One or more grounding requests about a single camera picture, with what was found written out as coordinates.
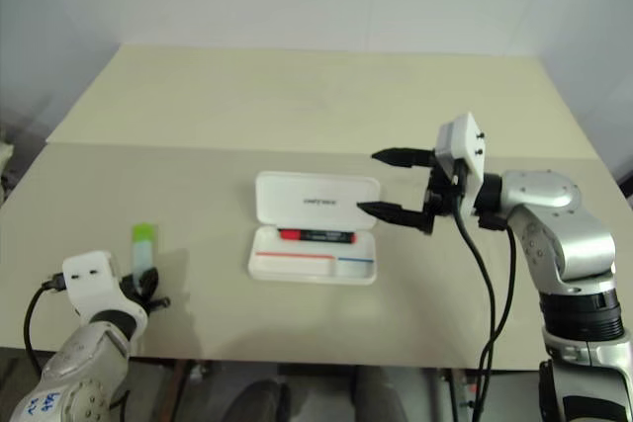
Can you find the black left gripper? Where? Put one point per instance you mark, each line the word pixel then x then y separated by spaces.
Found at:
pixel 132 288

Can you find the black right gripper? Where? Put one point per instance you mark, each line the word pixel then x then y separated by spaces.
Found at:
pixel 441 194

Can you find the green capped glue stick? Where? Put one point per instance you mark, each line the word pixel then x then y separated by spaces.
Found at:
pixel 143 246

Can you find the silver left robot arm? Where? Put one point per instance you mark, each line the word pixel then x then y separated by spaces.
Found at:
pixel 84 367

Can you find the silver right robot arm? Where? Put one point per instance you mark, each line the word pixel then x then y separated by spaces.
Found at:
pixel 569 224

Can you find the white open pencil case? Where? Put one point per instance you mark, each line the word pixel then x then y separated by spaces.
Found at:
pixel 316 229

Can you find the red capped black marker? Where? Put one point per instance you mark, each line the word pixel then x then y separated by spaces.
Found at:
pixel 316 235

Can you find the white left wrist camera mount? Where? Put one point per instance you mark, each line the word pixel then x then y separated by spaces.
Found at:
pixel 89 276

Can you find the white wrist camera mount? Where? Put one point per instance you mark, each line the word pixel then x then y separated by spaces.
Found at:
pixel 467 143
pixel 89 276

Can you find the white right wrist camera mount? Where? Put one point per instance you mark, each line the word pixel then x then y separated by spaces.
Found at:
pixel 467 143

